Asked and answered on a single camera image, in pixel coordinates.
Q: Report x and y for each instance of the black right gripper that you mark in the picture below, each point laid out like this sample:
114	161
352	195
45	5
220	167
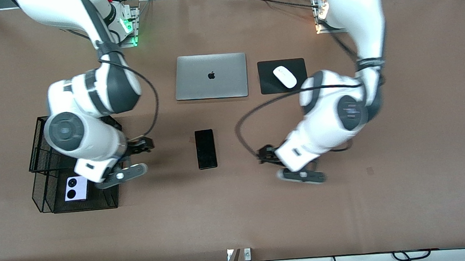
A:
137	148

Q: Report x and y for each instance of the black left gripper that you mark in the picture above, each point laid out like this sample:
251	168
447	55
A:
267	153

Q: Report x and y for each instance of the long black phone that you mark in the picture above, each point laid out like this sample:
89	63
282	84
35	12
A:
206	149

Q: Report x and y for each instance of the lavender phone with two lenses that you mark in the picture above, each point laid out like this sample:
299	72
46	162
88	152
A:
79	194

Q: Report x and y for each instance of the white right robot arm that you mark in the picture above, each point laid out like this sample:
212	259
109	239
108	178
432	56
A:
89	134

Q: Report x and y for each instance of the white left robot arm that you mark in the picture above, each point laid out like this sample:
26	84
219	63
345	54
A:
356	6

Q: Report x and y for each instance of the black mesh two-tier tray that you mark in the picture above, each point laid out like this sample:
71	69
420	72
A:
104	200

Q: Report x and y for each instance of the black mouse pad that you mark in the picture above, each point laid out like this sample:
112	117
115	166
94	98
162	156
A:
268	83

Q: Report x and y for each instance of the white computer mouse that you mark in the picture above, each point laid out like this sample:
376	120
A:
284	76

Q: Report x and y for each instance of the silver laptop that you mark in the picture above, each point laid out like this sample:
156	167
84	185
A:
194	83

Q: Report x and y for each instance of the small white clamp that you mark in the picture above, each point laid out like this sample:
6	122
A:
247	254
230	255

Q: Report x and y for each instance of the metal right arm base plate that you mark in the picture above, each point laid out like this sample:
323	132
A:
130	44

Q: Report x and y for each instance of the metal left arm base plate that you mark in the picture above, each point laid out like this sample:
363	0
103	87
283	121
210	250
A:
325	30

